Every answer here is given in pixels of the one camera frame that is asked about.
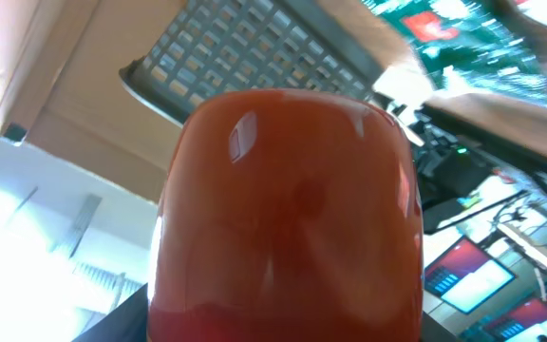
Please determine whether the red sauce bottle green cap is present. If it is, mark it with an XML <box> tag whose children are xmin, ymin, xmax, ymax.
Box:
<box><xmin>147</xmin><ymin>89</ymin><xmax>424</xmax><ymax>341</ymax></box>

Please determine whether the green 3M gloves package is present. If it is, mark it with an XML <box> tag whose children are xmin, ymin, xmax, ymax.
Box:
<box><xmin>362</xmin><ymin>0</ymin><xmax>547</xmax><ymax>108</ymax></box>

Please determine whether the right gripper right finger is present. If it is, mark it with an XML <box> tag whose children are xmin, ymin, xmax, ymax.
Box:
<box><xmin>419</xmin><ymin>313</ymin><xmax>459</xmax><ymax>342</ymax></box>

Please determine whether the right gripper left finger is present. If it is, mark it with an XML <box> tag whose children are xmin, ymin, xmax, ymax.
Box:
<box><xmin>73</xmin><ymin>284</ymin><xmax>148</xmax><ymax>342</ymax></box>

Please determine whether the grey plastic shopping basket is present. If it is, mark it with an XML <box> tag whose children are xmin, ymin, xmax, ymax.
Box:
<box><xmin>120</xmin><ymin>0</ymin><xmax>382</xmax><ymax>125</ymax></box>

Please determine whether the red computer monitor lower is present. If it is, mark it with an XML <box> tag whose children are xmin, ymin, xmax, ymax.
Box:
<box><xmin>482</xmin><ymin>298</ymin><xmax>547</xmax><ymax>342</ymax></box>

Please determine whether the red computer monitor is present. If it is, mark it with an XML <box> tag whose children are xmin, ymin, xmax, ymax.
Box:
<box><xmin>424</xmin><ymin>237</ymin><xmax>517</xmax><ymax>314</ymax></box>
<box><xmin>482</xmin><ymin>298</ymin><xmax>547</xmax><ymax>342</ymax></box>

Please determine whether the red computer monitor upper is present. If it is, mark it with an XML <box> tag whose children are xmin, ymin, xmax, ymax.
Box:
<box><xmin>424</xmin><ymin>237</ymin><xmax>517</xmax><ymax>314</ymax></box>

